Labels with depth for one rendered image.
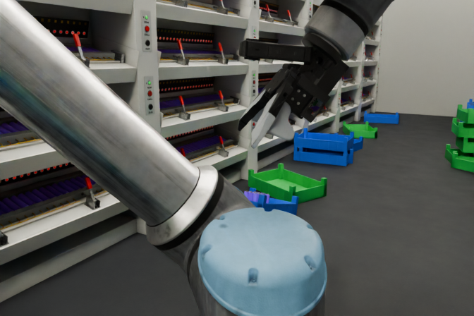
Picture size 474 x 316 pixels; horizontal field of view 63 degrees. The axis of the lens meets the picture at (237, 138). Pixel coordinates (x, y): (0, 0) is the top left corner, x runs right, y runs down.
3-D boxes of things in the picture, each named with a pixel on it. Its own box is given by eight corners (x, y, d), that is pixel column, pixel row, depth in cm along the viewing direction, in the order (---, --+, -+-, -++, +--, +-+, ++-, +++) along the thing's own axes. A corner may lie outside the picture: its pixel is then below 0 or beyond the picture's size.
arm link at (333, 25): (331, 1, 58) (310, 9, 68) (311, 27, 58) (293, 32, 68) (374, 39, 60) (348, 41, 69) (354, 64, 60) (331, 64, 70)
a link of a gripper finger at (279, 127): (288, 159, 56) (307, 113, 61) (256, 136, 55) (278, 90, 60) (276, 165, 59) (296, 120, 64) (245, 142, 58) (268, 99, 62)
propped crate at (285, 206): (248, 207, 154) (251, 187, 155) (295, 218, 144) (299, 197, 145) (206, 208, 128) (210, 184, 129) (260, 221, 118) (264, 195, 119)
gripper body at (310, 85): (309, 127, 62) (355, 65, 61) (267, 94, 60) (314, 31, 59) (295, 120, 70) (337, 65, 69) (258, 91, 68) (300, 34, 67)
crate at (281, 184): (326, 195, 167) (327, 178, 166) (291, 205, 156) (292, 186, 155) (281, 178, 192) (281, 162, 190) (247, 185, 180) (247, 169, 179)
